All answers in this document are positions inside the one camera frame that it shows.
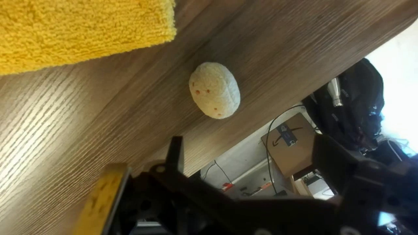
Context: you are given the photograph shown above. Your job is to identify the yellow towel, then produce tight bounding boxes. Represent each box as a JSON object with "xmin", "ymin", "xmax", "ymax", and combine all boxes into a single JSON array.
[{"xmin": 0, "ymin": 0, "xmax": 177, "ymax": 76}]

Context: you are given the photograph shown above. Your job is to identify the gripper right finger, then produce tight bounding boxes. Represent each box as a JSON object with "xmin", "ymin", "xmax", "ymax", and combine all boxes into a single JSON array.
[{"xmin": 313, "ymin": 133, "xmax": 418, "ymax": 235}]

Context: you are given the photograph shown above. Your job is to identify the black cable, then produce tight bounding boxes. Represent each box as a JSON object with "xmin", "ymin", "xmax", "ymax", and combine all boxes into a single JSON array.
[{"xmin": 265, "ymin": 104, "xmax": 307, "ymax": 196}]

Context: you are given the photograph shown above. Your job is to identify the beige plush potato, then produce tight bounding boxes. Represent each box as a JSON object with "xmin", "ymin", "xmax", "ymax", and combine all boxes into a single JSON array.
[{"xmin": 188, "ymin": 62, "xmax": 241, "ymax": 119}]

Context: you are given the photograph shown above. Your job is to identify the yellow flat bar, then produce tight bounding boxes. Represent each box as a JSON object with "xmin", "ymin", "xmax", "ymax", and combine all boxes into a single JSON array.
[{"xmin": 72, "ymin": 163, "xmax": 131, "ymax": 235}]

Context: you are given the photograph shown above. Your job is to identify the black bag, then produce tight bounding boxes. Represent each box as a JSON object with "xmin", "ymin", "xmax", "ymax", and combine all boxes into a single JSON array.
[{"xmin": 302, "ymin": 58, "xmax": 385, "ymax": 151}]

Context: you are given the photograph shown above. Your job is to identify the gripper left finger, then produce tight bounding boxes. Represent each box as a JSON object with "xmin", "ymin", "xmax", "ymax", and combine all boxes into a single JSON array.
[{"xmin": 109, "ymin": 136, "xmax": 240, "ymax": 235}]

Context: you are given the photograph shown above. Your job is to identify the silver bottle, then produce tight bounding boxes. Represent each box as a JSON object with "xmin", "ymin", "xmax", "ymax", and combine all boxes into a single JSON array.
[{"xmin": 328, "ymin": 78, "xmax": 344, "ymax": 108}]

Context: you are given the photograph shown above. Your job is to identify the cardboard box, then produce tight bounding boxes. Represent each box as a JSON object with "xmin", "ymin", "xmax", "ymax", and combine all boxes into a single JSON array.
[{"xmin": 261, "ymin": 113, "xmax": 319, "ymax": 179}]

